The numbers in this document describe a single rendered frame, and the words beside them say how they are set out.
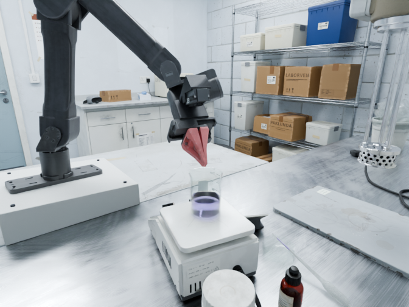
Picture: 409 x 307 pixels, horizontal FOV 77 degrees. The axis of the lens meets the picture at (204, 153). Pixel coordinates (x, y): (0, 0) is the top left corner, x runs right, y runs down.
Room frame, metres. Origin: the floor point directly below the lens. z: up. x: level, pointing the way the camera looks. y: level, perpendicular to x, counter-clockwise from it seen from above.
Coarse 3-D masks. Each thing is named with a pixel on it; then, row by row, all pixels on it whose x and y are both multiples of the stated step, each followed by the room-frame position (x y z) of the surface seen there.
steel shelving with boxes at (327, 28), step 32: (288, 0) 2.74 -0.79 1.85; (256, 32) 3.33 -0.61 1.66; (288, 32) 2.57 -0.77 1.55; (320, 32) 2.40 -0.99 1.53; (352, 32) 2.36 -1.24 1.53; (256, 64) 2.96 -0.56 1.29; (352, 64) 2.18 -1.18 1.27; (384, 64) 2.22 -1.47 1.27; (320, 96) 2.30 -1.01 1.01; (352, 96) 2.26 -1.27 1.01; (256, 128) 2.88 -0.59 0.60; (288, 128) 2.46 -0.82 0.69; (320, 128) 2.32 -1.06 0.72; (352, 128) 2.00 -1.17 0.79
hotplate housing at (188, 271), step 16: (160, 224) 0.38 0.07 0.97; (160, 240) 0.37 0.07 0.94; (240, 240) 0.33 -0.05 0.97; (256, 240) 0.33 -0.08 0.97; (176, 256) 0.30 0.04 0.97; (192, 256) 0.29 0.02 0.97; (208, 256) 0.30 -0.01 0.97; (224, 256) 0.30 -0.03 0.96; (240, 256) 0.32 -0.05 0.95; (256, 256) 0.33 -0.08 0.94; (176, 272) 0.29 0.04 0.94; (192, 272) 0.28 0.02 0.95; (208, 272) 0.29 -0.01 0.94; (240, 272) 0.30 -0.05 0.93; (192, 288) 0.28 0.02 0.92
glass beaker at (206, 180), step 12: (204, 168) 0.40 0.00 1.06; (216, 168) 0.39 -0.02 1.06; (192, 180) 0.36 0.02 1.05; (204, 180) 0.35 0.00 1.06; (216, 180) 0.35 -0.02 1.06; (192, 192) 0.36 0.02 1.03; (204, 192) 0.35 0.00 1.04; (216, 192) 0.35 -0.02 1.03; (192, 204) 0.36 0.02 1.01; (204, 204) 0.35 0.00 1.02; (216, 204) 0.36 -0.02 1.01; (204, 216) 0.35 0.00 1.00; (216, 216) 0.36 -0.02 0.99
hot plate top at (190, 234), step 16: (176, 208) 0.39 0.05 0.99; (224, 208) 0.39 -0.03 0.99; (176, 224) 0.34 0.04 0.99; (192, 224) 0.34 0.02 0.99; (208, 224) 0.34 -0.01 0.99; (224, 224) 0.34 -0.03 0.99; (240, 224) 0.34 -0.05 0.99; (176, 240) 0.30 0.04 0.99; (192, 240) 0.30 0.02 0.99; (208, 240) 0.30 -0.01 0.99; (224, 240) 0.31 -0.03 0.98
